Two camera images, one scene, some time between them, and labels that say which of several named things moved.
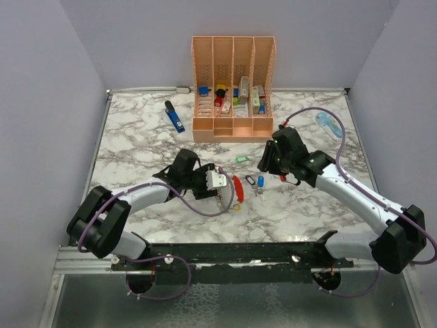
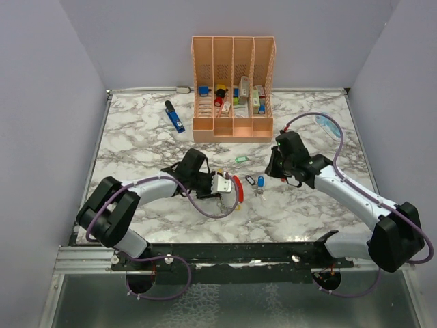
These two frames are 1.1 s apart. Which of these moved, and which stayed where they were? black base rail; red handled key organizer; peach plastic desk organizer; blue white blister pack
Moved: red handled key organizer
Stayed: black base rail; peach plastic desk organizer; blue white blister pack
